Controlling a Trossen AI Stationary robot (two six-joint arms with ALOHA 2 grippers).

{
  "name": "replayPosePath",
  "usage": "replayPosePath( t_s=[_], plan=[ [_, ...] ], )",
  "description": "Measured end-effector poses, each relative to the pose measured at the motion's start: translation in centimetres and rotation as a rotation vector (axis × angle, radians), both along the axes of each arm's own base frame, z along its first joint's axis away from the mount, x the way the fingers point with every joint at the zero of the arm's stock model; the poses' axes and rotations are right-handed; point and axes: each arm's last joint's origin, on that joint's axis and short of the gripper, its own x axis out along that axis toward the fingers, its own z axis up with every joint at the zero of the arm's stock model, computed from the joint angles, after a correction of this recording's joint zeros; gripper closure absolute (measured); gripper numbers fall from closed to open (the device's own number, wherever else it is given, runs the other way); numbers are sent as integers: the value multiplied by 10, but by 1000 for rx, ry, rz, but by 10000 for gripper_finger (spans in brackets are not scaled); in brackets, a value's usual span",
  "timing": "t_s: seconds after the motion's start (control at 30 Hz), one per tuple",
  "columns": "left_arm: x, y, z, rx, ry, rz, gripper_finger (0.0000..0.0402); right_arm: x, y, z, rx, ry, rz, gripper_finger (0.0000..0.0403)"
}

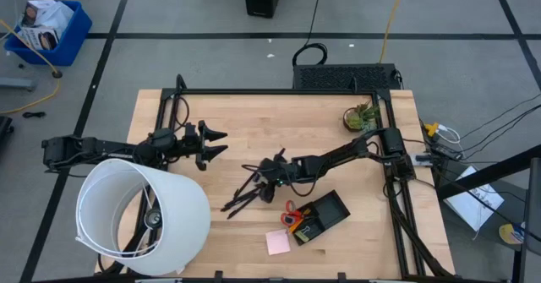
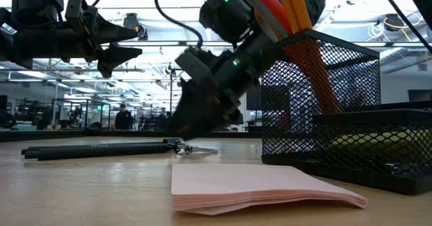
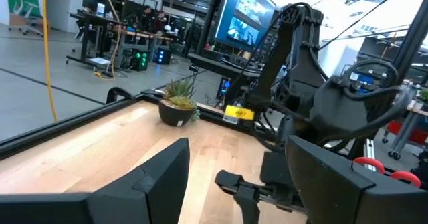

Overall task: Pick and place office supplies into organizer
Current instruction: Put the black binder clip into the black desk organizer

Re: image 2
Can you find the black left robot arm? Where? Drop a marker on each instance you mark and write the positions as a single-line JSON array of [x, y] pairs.
[[33, 40]]

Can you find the black binder clip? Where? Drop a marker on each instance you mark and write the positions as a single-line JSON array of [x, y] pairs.
[[170, 141]]

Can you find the person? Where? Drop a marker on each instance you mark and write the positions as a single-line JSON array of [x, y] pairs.
[[123, 119], [162, 113]]

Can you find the black mesh desk organizer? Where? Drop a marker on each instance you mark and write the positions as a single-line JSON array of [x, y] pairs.
[[287, 101]]

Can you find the black aluminium table frame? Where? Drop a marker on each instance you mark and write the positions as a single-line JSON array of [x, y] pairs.
[[50, 135]]

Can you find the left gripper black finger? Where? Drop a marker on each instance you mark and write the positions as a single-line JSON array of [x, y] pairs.
[[111, 33], [114, 54]]

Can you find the black ceiling-hung device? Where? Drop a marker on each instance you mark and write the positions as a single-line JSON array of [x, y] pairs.
[[393, 21], [131, 20]]

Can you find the black ballpoint pen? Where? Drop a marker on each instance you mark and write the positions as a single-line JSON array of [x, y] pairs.
[[145, 143], [101, 153], [50, 148]]

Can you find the black wall monitor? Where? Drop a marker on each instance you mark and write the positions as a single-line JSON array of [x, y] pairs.
[[253, 99]]

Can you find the orange pencil with eraser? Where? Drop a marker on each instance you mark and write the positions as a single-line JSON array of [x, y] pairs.
[[291, 13], [300, 3]]

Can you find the pink sticky note pad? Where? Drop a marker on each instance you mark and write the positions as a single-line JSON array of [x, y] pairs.
[[253, 182]]

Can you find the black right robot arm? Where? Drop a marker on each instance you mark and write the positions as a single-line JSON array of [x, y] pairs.
[[229, 17]]

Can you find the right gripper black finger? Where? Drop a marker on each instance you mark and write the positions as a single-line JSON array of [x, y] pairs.
[[216, 118], [192, 91]]

